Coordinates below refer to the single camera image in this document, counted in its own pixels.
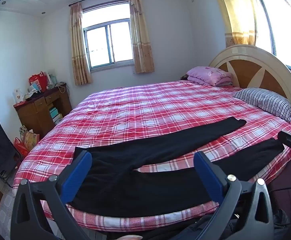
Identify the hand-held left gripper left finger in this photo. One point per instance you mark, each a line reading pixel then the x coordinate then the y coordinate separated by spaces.
pixel 78 172

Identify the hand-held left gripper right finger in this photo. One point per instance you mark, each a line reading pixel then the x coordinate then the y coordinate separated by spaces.
pixel 208 177

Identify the black pants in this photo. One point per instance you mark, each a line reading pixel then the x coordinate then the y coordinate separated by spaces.
pixel 135 155

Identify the striped pillow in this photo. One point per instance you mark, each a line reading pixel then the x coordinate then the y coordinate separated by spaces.
pixel 265 100

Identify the patterned paper bag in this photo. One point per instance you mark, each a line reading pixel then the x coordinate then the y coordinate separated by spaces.
pixel 30 138

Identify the red plastic bag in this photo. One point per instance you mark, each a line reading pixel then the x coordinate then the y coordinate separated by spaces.
pixel 20 148

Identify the teal boxes in desk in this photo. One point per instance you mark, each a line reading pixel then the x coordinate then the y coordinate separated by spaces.
pixel 54 113

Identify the brown wooden desk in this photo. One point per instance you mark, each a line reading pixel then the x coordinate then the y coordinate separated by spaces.
pixel 35 115

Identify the round wooden headboard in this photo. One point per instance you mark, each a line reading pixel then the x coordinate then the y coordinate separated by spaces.
pixel 248 67

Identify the bed with red plaid sheet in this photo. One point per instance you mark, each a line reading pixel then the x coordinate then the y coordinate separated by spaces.
pixel 148 105

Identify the red gift bag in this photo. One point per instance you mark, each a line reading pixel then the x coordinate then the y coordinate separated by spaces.
pixel 39 81

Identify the pink folded quilt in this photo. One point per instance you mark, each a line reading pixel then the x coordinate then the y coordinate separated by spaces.
pixel 208 75

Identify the large bright window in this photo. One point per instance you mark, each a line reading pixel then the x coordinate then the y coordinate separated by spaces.
pixel 280 17

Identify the beige patterned curtain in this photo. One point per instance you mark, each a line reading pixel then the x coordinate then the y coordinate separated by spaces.
pixel 79 47
pixel 140 35

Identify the yellow curtain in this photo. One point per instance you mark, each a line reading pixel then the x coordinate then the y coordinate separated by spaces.
pixel 235 12

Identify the grey framed sliding window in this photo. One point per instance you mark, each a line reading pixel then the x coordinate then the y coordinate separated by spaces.
pixel 109 45

